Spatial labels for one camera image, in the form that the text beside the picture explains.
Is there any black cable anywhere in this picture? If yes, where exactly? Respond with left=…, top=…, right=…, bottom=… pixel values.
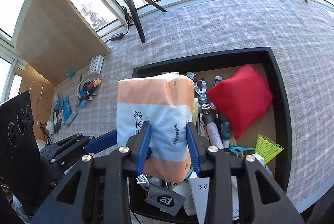
left=78, top=88, right=99, bottom=107

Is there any light wooden board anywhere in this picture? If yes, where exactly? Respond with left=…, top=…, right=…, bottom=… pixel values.
left=12, top=0, right=110, bottom=86

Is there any grey sachet with logo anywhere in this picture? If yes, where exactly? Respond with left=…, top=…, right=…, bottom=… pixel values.
left=145, top=184, right=186, bottom=216

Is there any silver metal wrench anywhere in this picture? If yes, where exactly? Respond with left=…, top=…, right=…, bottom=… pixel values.
left=194, top=78, right=211, bottom=111

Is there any white AQUA sunscreen tube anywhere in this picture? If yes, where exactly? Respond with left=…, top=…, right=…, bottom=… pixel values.
left=65, top=109, right=78, bottom=126

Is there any blue wipes packet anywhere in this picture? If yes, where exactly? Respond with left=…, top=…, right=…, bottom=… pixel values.
left=62, top=96, right=72, bottom=125

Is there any teal clothespin by board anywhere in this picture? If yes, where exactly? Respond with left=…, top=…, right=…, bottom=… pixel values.
left=66, top=72, right=75, bottom=78

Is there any white cardboard box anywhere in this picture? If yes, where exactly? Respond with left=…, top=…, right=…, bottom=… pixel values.
left=189, top=176, right=240, bottom=224

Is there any black power strip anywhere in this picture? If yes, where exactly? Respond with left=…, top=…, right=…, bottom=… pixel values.
left=110, top=33, right=125, bottom=41

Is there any Vinda dotted tissue pack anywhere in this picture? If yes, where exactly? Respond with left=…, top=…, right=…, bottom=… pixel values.
left=88, top=55, right=104, bottom=76

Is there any orange white tissue pack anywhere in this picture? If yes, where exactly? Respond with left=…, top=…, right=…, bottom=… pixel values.
left=117, top=72, right=194, bottom=183

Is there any black storage tray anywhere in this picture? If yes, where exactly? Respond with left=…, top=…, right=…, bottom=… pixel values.
left=128, top=47, right=293, bottom=224

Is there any black wet wipes pack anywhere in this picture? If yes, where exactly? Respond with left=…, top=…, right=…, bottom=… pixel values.
left=53, top=109, right=61, bottom=134

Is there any red cloth pouch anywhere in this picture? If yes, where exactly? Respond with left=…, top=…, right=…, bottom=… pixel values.
left=207, top=64, right=273, bottom=140

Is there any yellow green plastic net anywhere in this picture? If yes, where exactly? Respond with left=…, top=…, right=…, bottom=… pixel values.
left=255, top=134, right=284, bottom=164

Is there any pine wood wall panel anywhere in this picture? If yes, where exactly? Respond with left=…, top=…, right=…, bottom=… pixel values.
left=14, top=64, right=54, bottom=140

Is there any cartoon doll keychain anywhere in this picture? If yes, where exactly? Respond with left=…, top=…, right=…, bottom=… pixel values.
left=83, top=77, right=102, bottom=95

